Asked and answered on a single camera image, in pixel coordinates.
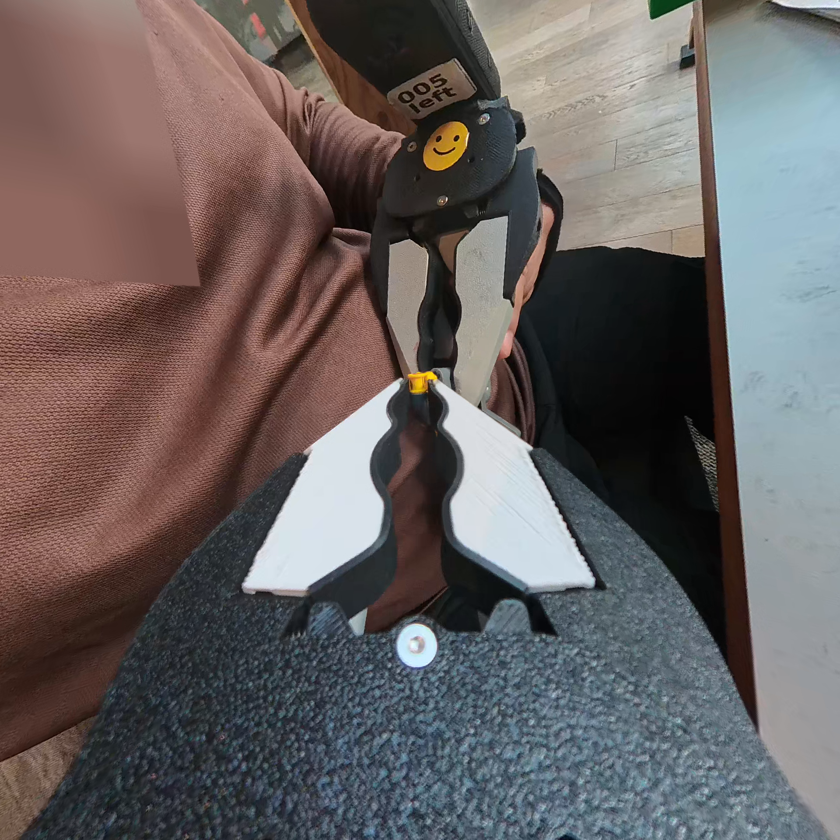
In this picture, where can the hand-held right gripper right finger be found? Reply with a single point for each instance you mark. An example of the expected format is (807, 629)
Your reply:
(512, 518)

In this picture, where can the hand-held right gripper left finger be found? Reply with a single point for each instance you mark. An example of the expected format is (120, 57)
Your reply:
(321, 518)

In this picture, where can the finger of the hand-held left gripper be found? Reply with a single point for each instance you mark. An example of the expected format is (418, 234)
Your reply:
(403, 289)
(482, 295)

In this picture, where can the person's left forearm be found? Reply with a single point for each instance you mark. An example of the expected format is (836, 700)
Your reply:
(295, 131)

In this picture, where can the person's left hand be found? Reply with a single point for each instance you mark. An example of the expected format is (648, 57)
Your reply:
(535, 269)

